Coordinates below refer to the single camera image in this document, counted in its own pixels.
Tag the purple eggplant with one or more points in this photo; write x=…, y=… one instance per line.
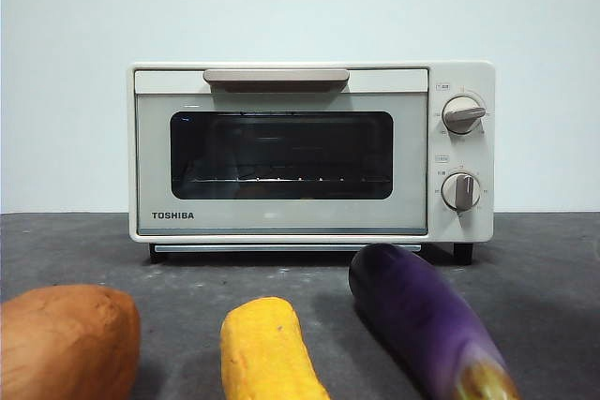
x=412, y=311

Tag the cream Toshiba toaster oven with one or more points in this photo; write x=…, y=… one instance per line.
x=469, y=152

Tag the silver crumb tray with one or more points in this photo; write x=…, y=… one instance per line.
x=281, y=248

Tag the beige timer knob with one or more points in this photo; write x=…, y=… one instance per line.
x=461, y=191

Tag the beige temperature knob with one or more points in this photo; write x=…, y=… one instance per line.
x=461, y=115

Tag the yellow corn cob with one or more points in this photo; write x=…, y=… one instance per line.
x=267, y=348

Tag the brown sweet potato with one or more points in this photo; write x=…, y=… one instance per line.
x=65, y=344

